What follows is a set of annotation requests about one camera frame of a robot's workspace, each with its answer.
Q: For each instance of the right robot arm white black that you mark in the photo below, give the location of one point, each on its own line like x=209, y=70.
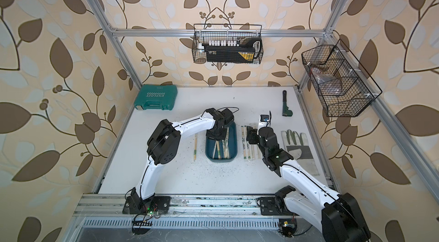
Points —
x=337, y=216

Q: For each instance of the black wire basket back wall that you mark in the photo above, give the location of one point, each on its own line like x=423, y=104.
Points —
x=246, y=35

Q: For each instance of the green plastic tool case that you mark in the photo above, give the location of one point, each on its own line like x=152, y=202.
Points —
x=161, y=97

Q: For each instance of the wrapped chopsticks in box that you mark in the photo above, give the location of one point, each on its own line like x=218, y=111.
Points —
x=221, y=148

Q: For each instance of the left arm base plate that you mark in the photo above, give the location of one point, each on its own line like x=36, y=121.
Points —
x=157, y=204

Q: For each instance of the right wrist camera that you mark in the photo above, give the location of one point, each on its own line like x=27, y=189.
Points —
x=264, y=121

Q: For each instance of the chopsticks pair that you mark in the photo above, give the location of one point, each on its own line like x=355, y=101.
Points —
x=259, y=155
x=252, y=152
x=244, y=143
x=195, y=148

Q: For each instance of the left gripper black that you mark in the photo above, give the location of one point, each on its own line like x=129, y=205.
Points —
x=214, y=137

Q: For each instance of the white grey work glove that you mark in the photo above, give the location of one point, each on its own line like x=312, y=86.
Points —
x=297, y=145

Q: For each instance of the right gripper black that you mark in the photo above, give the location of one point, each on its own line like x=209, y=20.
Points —
x=252, y=135

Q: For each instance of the teal plastic storage box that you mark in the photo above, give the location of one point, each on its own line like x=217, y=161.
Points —
x=232, y=146

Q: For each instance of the green black hand tool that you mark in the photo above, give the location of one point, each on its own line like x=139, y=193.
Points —
x=286, y=112

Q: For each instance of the plastic bag in basket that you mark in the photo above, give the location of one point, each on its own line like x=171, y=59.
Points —
x=326, y=81

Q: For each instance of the black wire basket right wall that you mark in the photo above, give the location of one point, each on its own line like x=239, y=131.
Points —
x=358, y=88

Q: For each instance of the black power supply box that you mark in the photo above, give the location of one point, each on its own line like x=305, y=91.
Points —
x=231, y=54

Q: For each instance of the black wire basket wall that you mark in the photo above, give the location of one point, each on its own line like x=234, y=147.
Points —
x=358, y=88
x=246, y=35

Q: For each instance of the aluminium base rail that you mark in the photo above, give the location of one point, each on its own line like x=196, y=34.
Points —
x=185, y=212

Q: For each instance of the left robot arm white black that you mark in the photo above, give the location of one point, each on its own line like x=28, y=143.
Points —
x=163, y=145

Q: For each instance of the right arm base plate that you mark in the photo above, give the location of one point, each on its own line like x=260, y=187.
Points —
x=273, y=206

